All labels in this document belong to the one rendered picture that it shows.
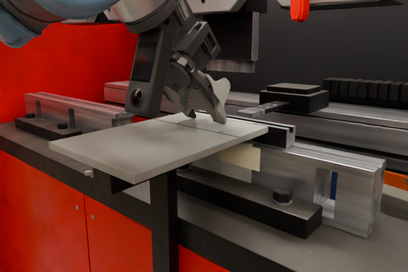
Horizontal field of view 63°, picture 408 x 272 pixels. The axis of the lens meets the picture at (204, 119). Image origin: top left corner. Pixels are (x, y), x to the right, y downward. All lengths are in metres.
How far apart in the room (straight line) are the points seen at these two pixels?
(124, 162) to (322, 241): 0.28
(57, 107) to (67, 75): 0.34
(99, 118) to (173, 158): 0.49
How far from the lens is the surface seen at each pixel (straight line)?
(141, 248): 0.62
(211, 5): 0.55
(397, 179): 2.37
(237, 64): 0.57
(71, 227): 0.83
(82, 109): 0.91
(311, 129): 0.78
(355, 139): 0.75
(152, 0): 0.42
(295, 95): 0.73
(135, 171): 0.35
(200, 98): 0.49
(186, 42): 0.47
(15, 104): 1.28
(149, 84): 0.43
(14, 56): 1.27
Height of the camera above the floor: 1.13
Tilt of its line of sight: 13 degrees down
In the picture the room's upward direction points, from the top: straight up
